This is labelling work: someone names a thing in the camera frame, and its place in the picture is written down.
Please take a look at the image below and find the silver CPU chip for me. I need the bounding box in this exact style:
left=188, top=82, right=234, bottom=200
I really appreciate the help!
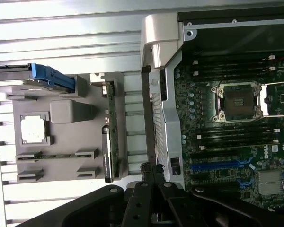
left=21, top=115, right=48, bottom=144

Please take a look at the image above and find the silver hard disk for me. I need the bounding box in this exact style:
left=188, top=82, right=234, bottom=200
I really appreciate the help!
left=0, top=64, right=53, bottom=92

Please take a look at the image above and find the black open PC case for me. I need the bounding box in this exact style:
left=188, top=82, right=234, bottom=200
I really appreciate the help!
left=141, top=10, right=284, bottom=222

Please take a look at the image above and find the blue expansion slot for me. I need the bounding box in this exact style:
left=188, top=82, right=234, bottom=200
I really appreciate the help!
left=190, top=161, right=247, bottom=170

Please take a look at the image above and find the green motherboard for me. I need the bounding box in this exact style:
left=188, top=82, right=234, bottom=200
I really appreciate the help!
left=175, top=56, right=284, bottom=213

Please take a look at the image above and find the silver chipset heatsink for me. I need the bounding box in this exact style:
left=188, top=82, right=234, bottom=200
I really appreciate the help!
left=257, top=170, right=284, bottom=196

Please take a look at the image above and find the grey parts rack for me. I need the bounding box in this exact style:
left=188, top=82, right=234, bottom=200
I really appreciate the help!
left=6, top=73, right=126, bottom=184

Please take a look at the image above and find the green RAM stick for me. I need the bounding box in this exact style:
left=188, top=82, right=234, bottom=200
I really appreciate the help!
left=18, top=153, right=93, bottom=161

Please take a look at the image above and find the metal socket cover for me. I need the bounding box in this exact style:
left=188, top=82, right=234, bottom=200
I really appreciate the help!
left=260, top=81, right=284, bottom=118

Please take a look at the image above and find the CPU socket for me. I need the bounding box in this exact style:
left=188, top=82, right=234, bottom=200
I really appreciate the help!
left=210, top=81, right=263, bottom=123

